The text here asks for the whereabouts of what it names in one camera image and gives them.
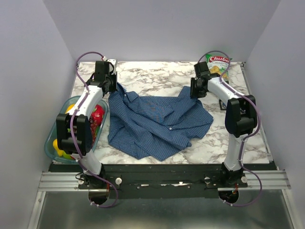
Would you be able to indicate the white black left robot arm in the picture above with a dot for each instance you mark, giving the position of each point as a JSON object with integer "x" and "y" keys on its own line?
{"x": 74, "y": 134}

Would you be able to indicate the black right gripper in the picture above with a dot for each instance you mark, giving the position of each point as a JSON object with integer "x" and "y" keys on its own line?
{"x": 193, "y": 92}

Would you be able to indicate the green cassava chips bag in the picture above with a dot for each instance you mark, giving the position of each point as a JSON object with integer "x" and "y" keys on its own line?
{"x": 217, "y": 64}

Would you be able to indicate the teal plastic fruit basket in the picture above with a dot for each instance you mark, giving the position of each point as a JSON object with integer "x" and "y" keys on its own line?
{"x": 49, "y": 149}

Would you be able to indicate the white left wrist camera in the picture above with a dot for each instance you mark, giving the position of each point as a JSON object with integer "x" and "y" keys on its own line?
{"x": 113, "y": 65}

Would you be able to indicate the blue checked shirt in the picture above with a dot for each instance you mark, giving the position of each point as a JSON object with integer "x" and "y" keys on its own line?
{"x": 157, "y": 126}

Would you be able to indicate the green apple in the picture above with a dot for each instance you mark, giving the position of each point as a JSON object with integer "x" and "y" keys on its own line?
{"x": 67, "y": 156}

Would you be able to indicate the dark purple grapes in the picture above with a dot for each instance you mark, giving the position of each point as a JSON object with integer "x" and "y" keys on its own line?
{"x": 94, "y": 130}

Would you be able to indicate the yellow pear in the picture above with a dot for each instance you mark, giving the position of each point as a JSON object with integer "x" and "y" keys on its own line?
{"x": 58, "y": 151}

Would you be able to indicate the black box with blue brooch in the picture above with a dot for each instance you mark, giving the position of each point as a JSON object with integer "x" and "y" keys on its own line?
{"x": 222, "y": 105}

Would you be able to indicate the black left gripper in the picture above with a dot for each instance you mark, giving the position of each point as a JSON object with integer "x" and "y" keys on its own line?
{"x": 115, "y": 77}

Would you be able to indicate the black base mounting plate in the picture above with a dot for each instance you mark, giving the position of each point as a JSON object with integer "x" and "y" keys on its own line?
{"x": 164, "y": 192}

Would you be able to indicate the yellow mango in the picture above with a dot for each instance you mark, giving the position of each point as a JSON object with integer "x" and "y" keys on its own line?
{"x": 69, "y": 108}

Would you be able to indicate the aluminium frame rail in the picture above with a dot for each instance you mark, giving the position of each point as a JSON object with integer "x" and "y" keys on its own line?
{"x": 266, "y": 180}

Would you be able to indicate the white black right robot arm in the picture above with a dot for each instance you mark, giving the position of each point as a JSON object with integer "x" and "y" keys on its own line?
{"x": 240, "y": 117}

